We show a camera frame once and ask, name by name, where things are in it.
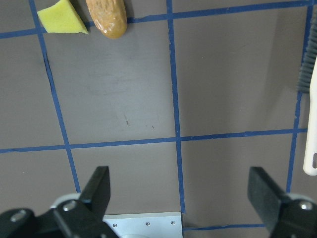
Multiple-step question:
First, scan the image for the white hand brush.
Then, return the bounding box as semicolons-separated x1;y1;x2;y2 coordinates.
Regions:
297;16;317;176

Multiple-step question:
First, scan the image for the yellow sponge wedge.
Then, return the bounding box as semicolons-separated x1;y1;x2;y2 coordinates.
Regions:
37;0;88;34

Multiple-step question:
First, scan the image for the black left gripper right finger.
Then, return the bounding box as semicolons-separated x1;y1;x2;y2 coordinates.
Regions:
248;167;317;238

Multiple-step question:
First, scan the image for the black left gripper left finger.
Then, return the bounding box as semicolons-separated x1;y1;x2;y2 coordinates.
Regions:
0;166;110;238

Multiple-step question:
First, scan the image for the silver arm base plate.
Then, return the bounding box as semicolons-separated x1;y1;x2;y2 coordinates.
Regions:
51;193;183;238

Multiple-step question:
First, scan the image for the brown bread roll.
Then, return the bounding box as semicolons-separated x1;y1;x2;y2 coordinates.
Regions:
86;0;127;39

